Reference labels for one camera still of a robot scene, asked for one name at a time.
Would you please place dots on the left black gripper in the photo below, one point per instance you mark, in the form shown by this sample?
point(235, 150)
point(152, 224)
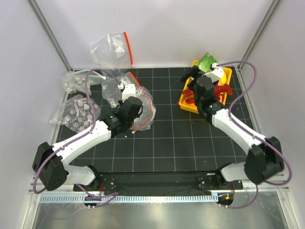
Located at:
point(120, 103)

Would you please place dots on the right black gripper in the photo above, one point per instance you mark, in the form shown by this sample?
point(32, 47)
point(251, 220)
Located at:
point(195, 72)

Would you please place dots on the toy green lettuce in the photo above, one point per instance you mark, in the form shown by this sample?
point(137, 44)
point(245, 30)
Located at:
point(204, 64)

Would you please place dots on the clear bag orange zipper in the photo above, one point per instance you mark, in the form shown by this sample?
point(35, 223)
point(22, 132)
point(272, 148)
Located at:
point(113, 52)
point(144, 122)
point(112, 92)

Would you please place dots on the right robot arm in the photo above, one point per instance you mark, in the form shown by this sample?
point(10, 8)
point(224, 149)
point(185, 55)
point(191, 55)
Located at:
point(264, 158)

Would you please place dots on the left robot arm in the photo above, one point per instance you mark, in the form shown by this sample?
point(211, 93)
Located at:
point(52, 162)

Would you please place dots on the bag of pink discs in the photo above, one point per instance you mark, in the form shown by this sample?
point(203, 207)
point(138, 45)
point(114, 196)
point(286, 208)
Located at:
point(75, 113)

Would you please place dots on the upright clear bag orange zipper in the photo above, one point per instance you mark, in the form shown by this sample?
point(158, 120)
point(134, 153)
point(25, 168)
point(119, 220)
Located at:
point(113, 52)

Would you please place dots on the bag of white discs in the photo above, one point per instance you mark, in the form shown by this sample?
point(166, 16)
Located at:
point(73, 82)

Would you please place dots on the toy red lobster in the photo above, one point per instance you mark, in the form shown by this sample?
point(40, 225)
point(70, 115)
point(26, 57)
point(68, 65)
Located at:
point(220, 92)

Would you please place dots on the toy yellow lemon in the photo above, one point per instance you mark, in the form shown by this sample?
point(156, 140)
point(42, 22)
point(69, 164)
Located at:
point(224, 78)

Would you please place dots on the black grid mat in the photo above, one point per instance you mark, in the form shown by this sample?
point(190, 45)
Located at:
point(177, 140)

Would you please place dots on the black mounting plate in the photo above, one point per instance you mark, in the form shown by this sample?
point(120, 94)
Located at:
point(161, 183)

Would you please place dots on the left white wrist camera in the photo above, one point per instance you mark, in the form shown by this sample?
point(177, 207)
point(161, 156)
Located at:
point(128, 91)

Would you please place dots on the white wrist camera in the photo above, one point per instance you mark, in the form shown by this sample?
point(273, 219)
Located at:
point(216, 73)
point(128, 91)

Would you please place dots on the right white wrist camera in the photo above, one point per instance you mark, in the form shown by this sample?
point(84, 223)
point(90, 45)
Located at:
point(216, 73)

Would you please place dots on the right aluminium post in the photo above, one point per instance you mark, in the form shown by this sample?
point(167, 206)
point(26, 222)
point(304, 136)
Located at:
point(275, 4)

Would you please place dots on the aluminium post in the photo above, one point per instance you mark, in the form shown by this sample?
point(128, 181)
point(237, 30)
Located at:
point(47, 29)
point(275, 4)

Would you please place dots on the aluminium front rail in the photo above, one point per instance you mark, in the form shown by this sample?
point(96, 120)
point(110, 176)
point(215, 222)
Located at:
point(78, 194)

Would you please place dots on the left aluminium post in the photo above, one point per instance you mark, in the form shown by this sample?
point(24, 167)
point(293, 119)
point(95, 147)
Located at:
point(47, 29)

